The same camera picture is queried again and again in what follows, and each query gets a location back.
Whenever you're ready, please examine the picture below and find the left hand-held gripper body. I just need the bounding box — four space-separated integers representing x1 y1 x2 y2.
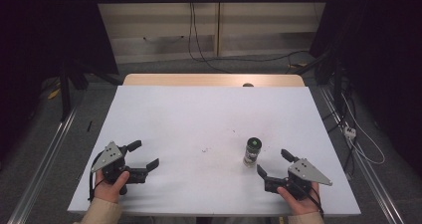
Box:
91 140 149 196

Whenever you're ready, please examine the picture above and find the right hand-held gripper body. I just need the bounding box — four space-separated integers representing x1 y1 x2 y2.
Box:
263 157 333 201

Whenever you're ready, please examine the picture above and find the spice jar with green lid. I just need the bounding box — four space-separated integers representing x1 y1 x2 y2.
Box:
242 136 264 168

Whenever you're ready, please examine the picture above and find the person's left hand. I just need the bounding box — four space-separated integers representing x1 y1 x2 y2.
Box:
94 169 131 204

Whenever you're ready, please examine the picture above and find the person's right hand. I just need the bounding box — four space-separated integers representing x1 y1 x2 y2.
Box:
276 181 322 217

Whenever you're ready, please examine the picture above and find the white board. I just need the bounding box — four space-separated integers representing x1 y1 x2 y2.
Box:
67 85 362 218

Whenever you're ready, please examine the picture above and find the wooden table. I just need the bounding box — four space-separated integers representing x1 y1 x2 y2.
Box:
122 73 306 88

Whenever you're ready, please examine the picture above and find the black metal stand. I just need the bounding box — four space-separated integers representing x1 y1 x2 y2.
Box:
293 49 346 116
59 60 124 122

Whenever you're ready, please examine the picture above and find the yellow floor tape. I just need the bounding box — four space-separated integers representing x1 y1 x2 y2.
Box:
47 88 62 101

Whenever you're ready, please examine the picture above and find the black curtain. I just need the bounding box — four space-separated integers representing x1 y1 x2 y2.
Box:
0 0 120 158
310 0 422 177

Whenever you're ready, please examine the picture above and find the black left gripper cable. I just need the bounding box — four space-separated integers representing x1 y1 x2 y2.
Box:
87 152 106 203

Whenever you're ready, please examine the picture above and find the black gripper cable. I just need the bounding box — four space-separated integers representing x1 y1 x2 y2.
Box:
308 186 325 219
87 152 106 203

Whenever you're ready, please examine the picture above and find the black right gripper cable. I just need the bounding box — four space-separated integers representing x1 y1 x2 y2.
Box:
308 186 325 219

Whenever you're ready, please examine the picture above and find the aluminium floor rail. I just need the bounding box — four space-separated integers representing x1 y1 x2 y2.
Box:
7 93 86 224
318 85 405 224

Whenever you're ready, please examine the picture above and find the bundle of black cables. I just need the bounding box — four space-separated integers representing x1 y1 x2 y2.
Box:
320 83 359 172

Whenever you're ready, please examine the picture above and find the white cable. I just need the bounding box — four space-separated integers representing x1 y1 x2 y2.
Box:
340 92 387 166

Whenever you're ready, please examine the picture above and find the short black floor cable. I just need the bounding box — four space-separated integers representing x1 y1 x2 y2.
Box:
191 2 232 75

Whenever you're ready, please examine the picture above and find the long black floor cable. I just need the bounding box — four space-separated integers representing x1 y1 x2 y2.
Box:
187 2 312 65

